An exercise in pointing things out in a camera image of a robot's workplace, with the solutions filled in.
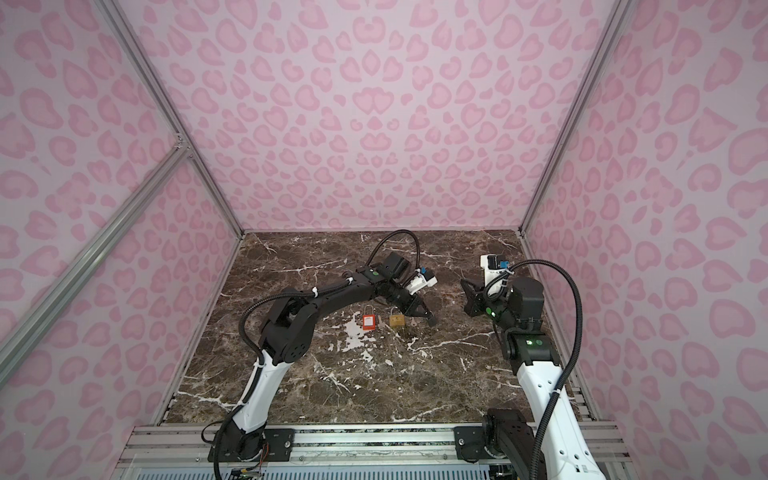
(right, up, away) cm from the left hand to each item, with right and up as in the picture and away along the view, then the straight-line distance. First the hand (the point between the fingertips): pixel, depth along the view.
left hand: (431, 310), depth 89 cm
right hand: (+6, +10, -15) cm, 19 cm away
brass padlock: (-10, -4, +6) cm, 13 cm away
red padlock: (-19, -4, +4) cm, 20 cm away
